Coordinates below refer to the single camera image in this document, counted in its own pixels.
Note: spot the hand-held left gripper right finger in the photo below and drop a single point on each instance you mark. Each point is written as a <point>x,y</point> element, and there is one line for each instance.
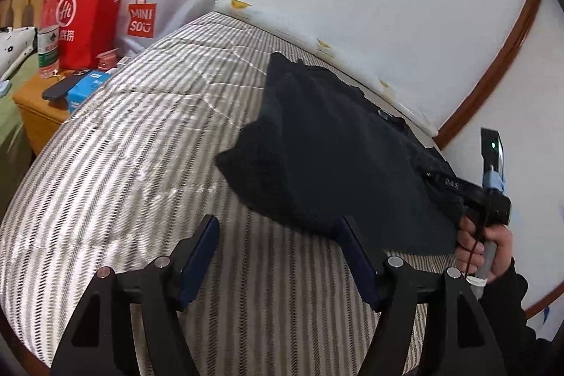
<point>359,261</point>

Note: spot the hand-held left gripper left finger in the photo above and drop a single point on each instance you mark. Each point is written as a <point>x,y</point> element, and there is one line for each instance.
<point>198,261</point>

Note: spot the black t-shirt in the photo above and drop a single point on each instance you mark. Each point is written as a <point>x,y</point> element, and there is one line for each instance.
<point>330,147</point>

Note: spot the person's right forearm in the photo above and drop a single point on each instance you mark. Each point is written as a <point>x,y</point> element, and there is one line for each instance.
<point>511,314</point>

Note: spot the person's right hand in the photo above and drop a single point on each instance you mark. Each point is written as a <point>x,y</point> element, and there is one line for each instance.
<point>502,248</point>

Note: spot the brown wooden trim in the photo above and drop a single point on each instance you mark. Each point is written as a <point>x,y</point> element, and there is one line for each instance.
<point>544,300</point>
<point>506,59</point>

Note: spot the striped mattress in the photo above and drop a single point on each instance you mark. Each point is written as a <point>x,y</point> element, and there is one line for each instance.
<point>132,160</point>

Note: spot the white printed bed sheet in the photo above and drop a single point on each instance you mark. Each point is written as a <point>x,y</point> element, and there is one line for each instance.
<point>352,67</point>

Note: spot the blue box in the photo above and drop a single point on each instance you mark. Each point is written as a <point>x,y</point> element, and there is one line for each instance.
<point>86,87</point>

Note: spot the white remote control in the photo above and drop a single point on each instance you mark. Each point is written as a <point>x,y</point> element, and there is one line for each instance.
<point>124,60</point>

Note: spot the wooden nightstand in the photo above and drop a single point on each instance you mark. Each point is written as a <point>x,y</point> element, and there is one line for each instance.
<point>39,111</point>

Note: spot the black smartphone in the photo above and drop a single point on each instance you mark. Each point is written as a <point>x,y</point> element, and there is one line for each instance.
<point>66,87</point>

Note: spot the pink plastic cup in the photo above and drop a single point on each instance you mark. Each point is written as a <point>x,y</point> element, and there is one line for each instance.
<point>107,61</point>

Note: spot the green bed sheet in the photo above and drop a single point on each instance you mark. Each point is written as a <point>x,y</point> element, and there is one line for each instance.
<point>11,125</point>

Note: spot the clear water bottle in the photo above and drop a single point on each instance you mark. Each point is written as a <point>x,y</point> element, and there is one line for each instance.
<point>47,50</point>

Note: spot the small light blue case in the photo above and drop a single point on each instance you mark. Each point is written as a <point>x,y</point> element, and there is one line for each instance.
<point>2,88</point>

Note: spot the red paper bag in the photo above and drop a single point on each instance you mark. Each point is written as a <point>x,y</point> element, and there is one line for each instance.
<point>88,6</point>

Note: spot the white spotted pillow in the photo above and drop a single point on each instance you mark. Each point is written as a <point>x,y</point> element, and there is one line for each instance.
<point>15,45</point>

